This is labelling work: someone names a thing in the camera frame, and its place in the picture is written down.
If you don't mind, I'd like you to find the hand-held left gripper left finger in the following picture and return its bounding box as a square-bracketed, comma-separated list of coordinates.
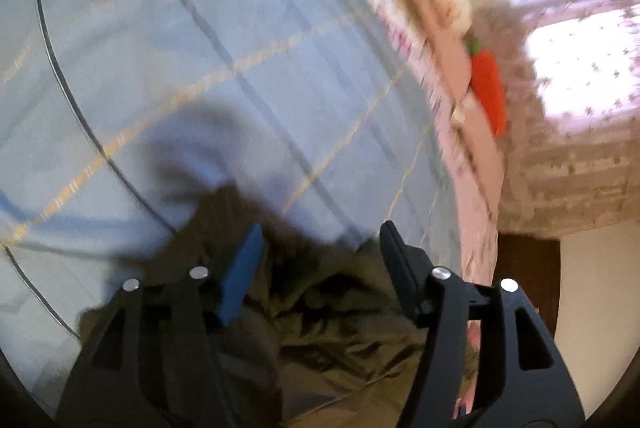
[55, 223, 266, 428]

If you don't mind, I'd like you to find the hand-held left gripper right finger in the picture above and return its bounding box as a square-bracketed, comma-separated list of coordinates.
[378, 221, 586, 428]

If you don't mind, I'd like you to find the olive hooded puffer jacket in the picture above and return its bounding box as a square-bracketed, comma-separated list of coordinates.
[77, 185, 481, 428]

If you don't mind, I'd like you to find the dark wooden bed headboard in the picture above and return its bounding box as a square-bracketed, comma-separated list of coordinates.
[497, 233, 561, 340]

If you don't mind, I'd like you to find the pink pillow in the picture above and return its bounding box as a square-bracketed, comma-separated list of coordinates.
[390, 0, 476, 104]
[457, 93, 506, 189]

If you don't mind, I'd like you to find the small white cloth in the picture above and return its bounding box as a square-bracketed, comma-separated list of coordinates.
[450, 101, 474, 127]

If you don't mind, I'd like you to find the beige floral lace curtain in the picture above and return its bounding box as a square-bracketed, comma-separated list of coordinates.
[472, 0, 640, 240]

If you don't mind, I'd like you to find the orange carrot plush pillow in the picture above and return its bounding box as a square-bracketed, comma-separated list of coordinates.
[462, 37, 509, 139]

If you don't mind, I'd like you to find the blue plaid blanket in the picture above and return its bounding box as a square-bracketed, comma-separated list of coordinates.
[0, 0, 466, 414]

